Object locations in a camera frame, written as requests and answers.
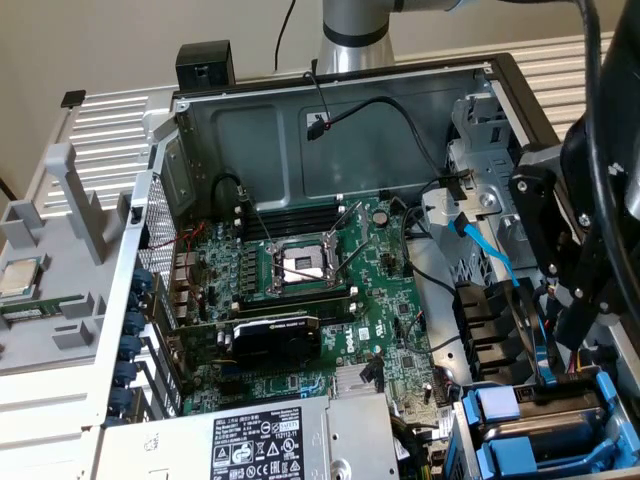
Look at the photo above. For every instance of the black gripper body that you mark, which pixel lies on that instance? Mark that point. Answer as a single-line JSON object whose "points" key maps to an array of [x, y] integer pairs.
{"points": [[620, 150]]}

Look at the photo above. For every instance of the coin battery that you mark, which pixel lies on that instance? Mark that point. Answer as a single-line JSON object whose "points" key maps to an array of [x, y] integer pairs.
{"points": [[381, 216]]}

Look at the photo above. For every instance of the silver socket cover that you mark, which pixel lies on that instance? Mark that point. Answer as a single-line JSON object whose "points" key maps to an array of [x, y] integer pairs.
{"points": [[364, 220]]}

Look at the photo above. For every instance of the green motherboard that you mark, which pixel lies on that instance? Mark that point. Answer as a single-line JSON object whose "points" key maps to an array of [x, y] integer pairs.
{"points": [[380, 300]]}

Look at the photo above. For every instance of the black RAM slot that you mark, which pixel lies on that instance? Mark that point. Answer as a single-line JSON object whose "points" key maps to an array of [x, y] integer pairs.
{"points": [[300, 227], [335, 315], [300, 216], [295, 296]]}

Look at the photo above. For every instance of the hard drive in blue caddy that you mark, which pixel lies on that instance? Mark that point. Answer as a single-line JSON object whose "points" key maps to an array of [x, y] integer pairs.
{"points": [[467, 440]]}

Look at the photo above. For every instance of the CPU socket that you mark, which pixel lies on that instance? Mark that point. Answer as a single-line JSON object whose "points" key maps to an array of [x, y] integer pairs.
{"points": [[300, 255]]}

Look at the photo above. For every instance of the thin metal locking lever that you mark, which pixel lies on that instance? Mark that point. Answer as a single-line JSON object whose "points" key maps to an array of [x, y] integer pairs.
{"points": [[257, 220], [300, 273]]}

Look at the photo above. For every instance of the silver heat sink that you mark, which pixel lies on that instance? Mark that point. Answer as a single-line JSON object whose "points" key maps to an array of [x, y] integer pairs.
{"points": [[350, 382]]}

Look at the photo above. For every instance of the black graphics card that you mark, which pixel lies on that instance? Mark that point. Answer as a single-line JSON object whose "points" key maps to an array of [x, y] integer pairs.
{"points": [[275, 342]]}

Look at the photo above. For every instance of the open grey PC case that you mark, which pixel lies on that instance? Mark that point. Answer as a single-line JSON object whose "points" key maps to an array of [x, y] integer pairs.
{"points": [[250, 150]]}

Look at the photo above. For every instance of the black block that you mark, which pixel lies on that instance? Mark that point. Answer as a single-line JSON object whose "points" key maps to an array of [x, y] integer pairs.
{"points": [[205, 65]]}

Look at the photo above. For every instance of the blue slot latch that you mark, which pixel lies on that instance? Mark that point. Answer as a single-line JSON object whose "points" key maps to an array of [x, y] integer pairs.
{"points": [[142, 279], [130, 347], [125, 373], [120, 399], [134, 300], [134, 323]]}

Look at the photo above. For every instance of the grey power supply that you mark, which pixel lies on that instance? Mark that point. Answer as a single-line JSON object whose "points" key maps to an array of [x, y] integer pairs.
{"points": [[175, 450]]}

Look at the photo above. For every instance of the grey parts rack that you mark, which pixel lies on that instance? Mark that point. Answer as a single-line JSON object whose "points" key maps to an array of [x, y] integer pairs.
{"points": [[65, 300]]}

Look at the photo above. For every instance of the green RAM stick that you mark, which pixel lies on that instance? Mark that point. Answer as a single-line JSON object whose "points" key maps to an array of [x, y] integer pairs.
{"points": [[30, 312]]}

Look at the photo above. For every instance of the CPU with silver lid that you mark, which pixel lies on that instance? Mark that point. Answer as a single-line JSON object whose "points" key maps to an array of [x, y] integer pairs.
{"points": [[17, 280]]}

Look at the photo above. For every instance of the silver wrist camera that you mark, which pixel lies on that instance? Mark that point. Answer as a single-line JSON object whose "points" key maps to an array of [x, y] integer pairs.
{"points": [[540, 155]]}

